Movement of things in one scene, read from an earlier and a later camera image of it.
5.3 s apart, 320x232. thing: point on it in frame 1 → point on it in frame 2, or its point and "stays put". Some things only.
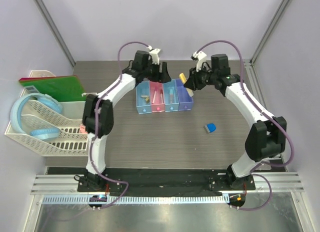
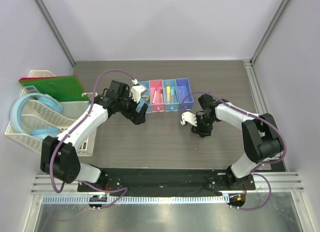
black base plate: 163,181 stays put
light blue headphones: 47,134 stays put
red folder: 21,79 stays put
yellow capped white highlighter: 184,79 → 168,94
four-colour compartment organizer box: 165,96 stays put
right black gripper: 193,82 → 202,131
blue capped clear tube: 171,96 stays put
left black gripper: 164,76 → 136,118
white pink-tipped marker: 154,96 stays put
